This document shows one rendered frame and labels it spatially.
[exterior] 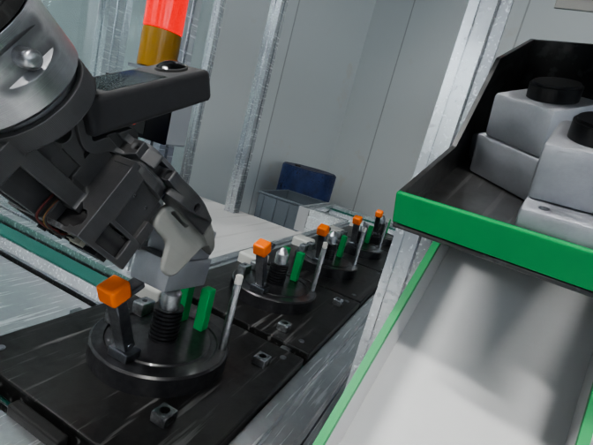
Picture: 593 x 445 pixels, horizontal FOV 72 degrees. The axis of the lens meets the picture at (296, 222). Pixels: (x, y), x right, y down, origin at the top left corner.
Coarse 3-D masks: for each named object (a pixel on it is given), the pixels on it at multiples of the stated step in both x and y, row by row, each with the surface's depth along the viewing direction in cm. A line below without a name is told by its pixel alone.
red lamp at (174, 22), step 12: (156, 0) 50; (168, 0) 51; (180, 0) 51; (156, 12) 51; (168, 12) 51; (180, 12) 52; (144, 24) 52; (156, 24) 51; (168, 24) 51; (180, 24) 53; (180, 36) 54
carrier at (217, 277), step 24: (240, 264) 65; (288, 264) 65; (216, 288) 62; (264, 288) 60; (288, 288) 65; (312, 288) 66; (216, 312) 56; (240, 312) 57; (264, 312) 59; (288, 312) 60; (312, 312) 63; (336, 312) 66; (264, 336) 53; (288, 336) 53; (312, 336) 55
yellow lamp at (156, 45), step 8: (144, 32) 52; (152, 32) 51; (160, 32) 51; (168, 32) 52; (144, 40) 52; (152, 40) 51; (160, 40) 52; (168, 40) 52; (176, 40) 53; (144, 48) 52; (152, 48) 52; (160, 48) 52; (168, 48) 52; (176, 48) 53; (144, 56) 52; (152, 56) 52; (160, 56) 52; (168, 56) 53; (176, 56) 54; (144, 64) 52; (152, 64) 52
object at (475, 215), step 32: (512, 64) 35; (544, 64) 40; (576, 64) 38; (480, 96) 31; (480, 128) 34; (448, 160) 29; (416, 192) 25; (448, 192) 28; (480, 192) 28; (416, 224) 24; (448, 224) 22; (480, 224) 21; (512, 224) 24; (480, 256) 22; (512, 256) 21; (544, 256) 20; (576, 256) 19; (576, 288) 20
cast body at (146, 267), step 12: (156, 240) 39; (144, 252) 38; (156, 252) 38; (204, 252) 40; (144, 264) 38; (156, 264) 37; (192, 264) 39; (204, 264) 41; (132, 276) 38; (144, 276) 38; (156, 276) 37; (168, 276) 37; (180, 276) 38; (192, 276) 40; (204, 276) 42; (156, 288) 37; (168, 288) 37; (180, 288) 39
